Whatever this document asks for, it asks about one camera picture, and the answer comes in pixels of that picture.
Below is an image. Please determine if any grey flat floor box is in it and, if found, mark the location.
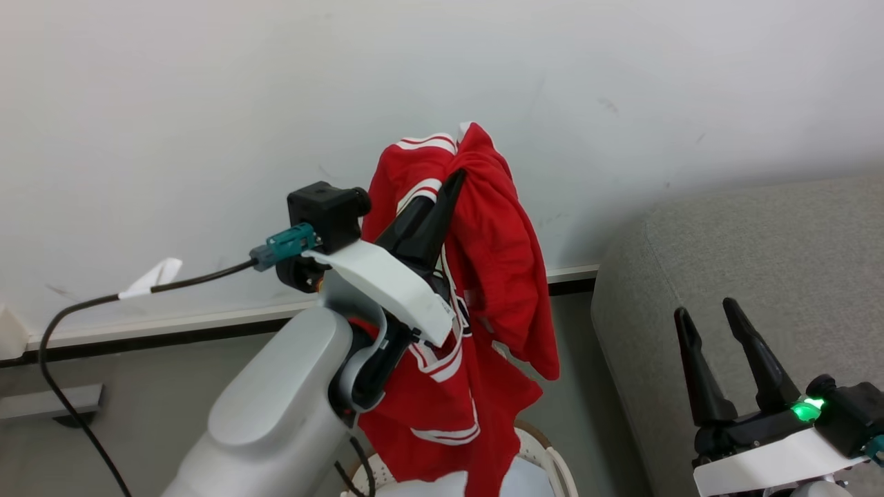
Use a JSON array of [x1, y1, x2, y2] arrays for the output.
[[0, 383, 106, 429]]

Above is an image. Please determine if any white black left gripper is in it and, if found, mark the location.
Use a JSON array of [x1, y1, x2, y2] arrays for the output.
[[276, 168, 468, 413]]

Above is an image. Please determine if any white laundry basket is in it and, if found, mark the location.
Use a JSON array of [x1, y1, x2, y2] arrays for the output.
[[340, 420, 580, 497]]

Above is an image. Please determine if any grey fabric sofa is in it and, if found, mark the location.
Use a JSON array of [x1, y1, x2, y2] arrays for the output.
[[590, 176, 884, 497]]

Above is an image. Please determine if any red jersey with white stripes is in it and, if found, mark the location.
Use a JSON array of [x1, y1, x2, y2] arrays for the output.
[[349, 121, 561, 497]]

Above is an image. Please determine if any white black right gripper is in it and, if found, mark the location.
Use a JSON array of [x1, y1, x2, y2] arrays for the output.
[[674, 298, 872, 497]]

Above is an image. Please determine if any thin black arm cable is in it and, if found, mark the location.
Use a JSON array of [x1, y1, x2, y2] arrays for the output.
[[334, 435, 377, 497]]

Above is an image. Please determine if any white wall baseboard strip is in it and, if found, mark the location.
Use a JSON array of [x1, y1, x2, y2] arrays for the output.
[[26, 264, 600, 353]]

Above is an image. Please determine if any black cable with teal plug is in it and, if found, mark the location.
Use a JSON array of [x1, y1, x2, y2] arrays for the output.
[[38, 222, 320, 497]]

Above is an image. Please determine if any white tape tag on cable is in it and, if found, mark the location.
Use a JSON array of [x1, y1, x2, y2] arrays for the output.
[[118, 257, 183, 300]]

